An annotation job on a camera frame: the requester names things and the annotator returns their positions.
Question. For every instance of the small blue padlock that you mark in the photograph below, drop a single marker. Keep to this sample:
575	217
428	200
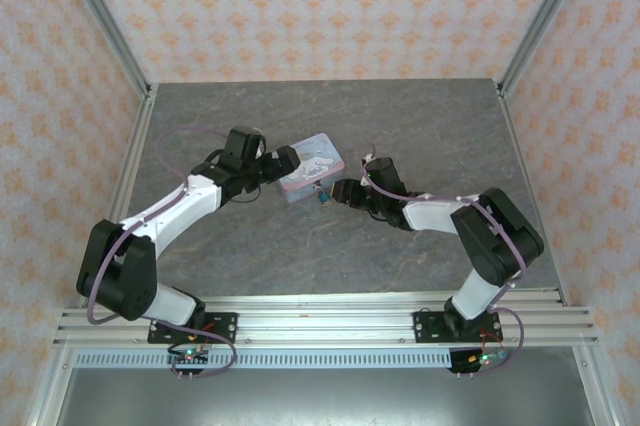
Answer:
323	195

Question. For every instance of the pastel cartoon print tin box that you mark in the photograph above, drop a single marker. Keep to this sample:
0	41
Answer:
315	166

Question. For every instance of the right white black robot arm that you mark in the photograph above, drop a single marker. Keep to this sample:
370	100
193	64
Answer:
500	236

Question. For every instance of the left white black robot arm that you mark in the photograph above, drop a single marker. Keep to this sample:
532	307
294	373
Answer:
120	271

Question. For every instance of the grey metal sheet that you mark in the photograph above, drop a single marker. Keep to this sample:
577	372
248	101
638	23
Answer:
325	398

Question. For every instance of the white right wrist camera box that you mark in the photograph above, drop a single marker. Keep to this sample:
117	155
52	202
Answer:
368	159

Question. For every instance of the aluminium side rail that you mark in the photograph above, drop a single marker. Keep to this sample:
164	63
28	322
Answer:
131	156
521	156

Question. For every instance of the aluminium mounting rail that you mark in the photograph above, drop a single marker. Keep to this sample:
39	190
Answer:
325	326

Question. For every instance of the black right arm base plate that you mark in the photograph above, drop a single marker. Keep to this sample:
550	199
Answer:
427	326

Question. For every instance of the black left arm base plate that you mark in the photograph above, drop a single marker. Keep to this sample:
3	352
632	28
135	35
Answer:
222	326

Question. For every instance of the aluminium frame post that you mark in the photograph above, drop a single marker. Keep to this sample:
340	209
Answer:
545	16
105	21

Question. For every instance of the aluminium lower frame bar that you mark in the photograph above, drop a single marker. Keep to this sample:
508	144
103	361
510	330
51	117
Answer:
50	391
595	391

